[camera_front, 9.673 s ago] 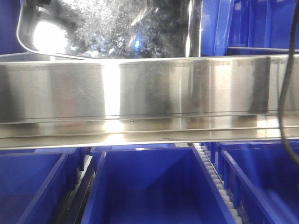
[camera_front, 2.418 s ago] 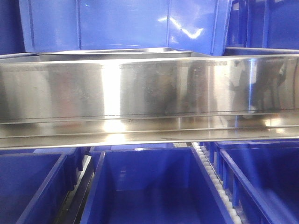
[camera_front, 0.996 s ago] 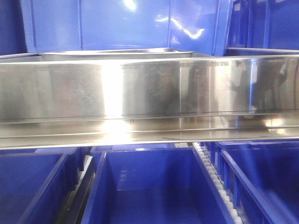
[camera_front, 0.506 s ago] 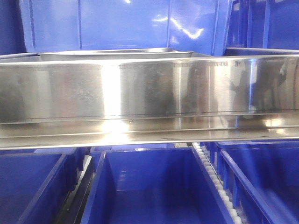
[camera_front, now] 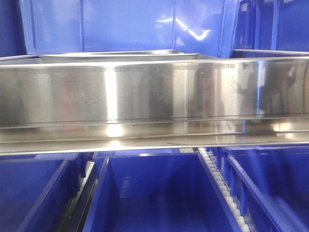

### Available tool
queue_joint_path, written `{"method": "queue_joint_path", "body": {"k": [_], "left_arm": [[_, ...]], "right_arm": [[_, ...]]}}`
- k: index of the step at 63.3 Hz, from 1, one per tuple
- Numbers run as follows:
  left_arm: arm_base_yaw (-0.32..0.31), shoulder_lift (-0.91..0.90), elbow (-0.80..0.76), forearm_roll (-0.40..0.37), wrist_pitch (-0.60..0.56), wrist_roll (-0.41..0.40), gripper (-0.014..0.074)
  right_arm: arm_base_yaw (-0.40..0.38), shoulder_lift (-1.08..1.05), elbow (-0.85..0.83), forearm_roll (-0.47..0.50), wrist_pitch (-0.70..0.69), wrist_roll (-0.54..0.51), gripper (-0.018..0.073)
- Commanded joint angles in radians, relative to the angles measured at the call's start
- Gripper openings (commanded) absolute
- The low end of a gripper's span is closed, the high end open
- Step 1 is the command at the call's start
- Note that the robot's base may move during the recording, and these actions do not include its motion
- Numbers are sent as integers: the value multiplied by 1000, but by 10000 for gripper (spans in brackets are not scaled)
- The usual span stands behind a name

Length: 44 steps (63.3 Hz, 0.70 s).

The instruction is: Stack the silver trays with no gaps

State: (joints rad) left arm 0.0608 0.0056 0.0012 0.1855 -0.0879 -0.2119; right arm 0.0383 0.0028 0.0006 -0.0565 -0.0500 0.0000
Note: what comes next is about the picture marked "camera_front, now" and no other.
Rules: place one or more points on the stainless steel shelf front rail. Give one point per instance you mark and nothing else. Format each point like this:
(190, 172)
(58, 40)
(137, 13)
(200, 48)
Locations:
(68, 107)

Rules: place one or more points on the blue bin lower right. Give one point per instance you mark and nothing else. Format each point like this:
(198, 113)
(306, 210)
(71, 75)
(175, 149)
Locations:
(271, 184)

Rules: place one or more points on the silver metal tray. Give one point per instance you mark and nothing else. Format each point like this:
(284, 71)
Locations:
(119, 56)

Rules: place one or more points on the blue bin lower centre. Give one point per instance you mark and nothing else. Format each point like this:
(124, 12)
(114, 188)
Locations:
(158, 193)

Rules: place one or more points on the roller track rail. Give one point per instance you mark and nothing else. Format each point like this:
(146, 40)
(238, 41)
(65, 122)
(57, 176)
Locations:
(208, 157)

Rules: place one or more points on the blue bin lower left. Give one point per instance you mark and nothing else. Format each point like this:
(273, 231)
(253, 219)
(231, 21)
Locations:
(34, 193)

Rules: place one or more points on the blue bin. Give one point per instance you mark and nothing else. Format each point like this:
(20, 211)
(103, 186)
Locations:
(158, 193)
(34, 193)
(271, 184)
(192, 26)
(272, 28)

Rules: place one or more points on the blue bin upper right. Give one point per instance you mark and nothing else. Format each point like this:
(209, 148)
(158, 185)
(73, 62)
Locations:
(272, 28)

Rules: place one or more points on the blue bin upper left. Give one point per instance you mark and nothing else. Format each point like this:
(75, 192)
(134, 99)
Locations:
(192, 26)

